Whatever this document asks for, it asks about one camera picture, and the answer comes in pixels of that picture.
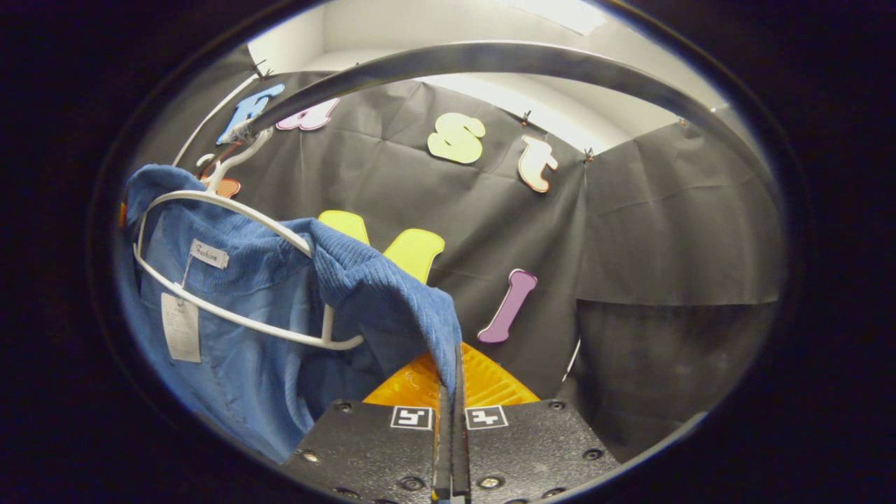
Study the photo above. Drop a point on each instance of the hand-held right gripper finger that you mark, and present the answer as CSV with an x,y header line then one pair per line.
x,y
460,448
442,448

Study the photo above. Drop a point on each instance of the white shirt hanger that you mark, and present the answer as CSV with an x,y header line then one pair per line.
x,y
327,322

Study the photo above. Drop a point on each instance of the black clothes rack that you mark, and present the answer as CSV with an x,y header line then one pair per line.
x,y
490,56

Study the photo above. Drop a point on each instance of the black backdrop cloth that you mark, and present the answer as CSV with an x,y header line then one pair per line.
x,y
665,231

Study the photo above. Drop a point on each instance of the large ceiling light panel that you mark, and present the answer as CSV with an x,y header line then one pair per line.
x,y
553,14

